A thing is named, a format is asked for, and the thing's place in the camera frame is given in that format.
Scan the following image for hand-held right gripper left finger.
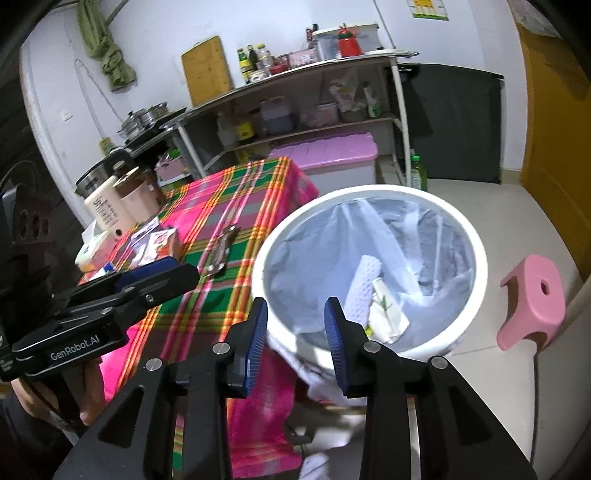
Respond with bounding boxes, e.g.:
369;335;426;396
53;298;269;480

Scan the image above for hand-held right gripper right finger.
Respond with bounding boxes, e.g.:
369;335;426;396
323;297;539;480

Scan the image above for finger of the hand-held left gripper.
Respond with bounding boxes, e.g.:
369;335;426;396
53;257;181;306
51;264;200;330

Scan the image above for white round trash bin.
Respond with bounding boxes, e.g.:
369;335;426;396
252;185;489;365

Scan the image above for brown snack wrapper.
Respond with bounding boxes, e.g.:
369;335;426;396
205;225;241;278

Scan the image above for person's left forearm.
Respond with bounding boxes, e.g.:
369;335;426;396
0;381;90;480

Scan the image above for person's left hand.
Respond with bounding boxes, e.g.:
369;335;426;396
79;361;107;426

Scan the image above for small purple printed box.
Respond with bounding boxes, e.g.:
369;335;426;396
127;226;182;268

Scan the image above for pink green plaid tablecloth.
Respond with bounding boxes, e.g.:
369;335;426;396
78;157;321;479

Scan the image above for white tissue pack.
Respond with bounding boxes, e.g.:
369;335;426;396
75;219;116;273

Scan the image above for crumpled printed wrapper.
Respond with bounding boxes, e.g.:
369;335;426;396
367;277;411;344

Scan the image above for white foam net sleeve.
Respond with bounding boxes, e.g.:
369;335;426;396
346;255;384;319

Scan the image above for white box with print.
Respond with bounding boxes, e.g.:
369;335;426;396
83;175;136;238

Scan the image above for pink plastic lunch box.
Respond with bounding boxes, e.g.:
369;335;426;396
154;150;190;185

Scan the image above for steel rice cooker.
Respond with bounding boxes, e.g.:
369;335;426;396
74;148;134;204

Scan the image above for clear plastic bin liner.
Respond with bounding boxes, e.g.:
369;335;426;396
265;194;476;404

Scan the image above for black stove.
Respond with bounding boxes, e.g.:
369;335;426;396
124;107;188;155

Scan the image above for steel steamer pot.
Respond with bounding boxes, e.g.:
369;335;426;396
116;110;148;139

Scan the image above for steel pot with lid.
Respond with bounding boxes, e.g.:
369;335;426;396
141;102;169;125

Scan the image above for white plastic jug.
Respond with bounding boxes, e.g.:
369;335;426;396
216;112;238;148

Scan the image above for yellow label bottle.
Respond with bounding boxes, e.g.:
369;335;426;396
235;117;257;143

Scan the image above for large dark liquid jug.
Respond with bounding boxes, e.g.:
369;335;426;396
259;96;296;137

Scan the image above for green plastic bottle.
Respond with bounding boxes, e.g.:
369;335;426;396
409;150;430;191

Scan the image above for pink lidded storage box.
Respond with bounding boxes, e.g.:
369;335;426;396
268;131;379;185

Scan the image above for wooden cutting board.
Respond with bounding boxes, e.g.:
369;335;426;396
181;36;234;108

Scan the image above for pink plastic stool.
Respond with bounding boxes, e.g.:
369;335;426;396
496;254;567;352

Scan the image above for green hanging cloth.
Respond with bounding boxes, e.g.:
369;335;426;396
76;0;138;93

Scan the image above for white metal shelf unit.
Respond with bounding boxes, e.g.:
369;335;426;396
159;48;421;186

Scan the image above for black cabinet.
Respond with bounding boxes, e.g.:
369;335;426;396
388;62;505;185

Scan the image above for plastic bags on shelf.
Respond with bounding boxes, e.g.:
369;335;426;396
328;69;384;123

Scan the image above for red water bottle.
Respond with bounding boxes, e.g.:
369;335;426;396
336;27;362;58

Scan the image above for yellow wooden door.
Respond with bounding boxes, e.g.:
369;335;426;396
512;18;591;282

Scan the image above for clear plastic container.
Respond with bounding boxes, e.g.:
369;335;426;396
311;25;384;61

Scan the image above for wall poster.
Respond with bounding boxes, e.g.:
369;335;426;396
406;0;451;21

